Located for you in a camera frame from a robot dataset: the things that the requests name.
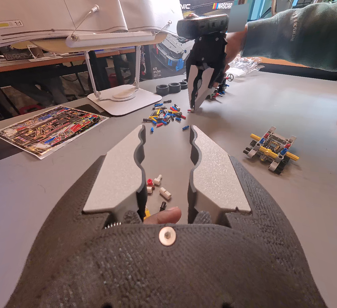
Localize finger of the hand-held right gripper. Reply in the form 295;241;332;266
188;65;204;111
195;66;219;111

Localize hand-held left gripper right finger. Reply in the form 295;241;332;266
188;125;252;225

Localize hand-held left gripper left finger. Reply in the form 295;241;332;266
83;125;146;216

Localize small grey lego differential assembly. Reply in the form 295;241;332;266
243;126;300;174

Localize lego instruction booklet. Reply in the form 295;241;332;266
0;0;185;44
0;105;110;160

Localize person's right forearm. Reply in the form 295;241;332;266
241;2;337;73

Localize black lego car chassis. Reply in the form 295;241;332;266
205;72;235;101

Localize lego set box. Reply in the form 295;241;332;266
140;0;235;80

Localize person's right hand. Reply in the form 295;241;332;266
224;24;248;73

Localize person's left hand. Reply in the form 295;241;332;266
143;207;182;225

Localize clear plastic bag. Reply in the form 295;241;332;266
226;55;265;77

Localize pile of blue yellow pins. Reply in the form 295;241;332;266
143;99;185;132

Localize pile of white red connectors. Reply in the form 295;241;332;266
144;174;172;219

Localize white book stand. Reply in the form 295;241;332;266
28;4;173;116

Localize wooden workbench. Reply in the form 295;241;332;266
259;57;337;81

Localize red storage bin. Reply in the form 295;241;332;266
16;104;45;116

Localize wooden side table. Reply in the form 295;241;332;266
0;48;137;73

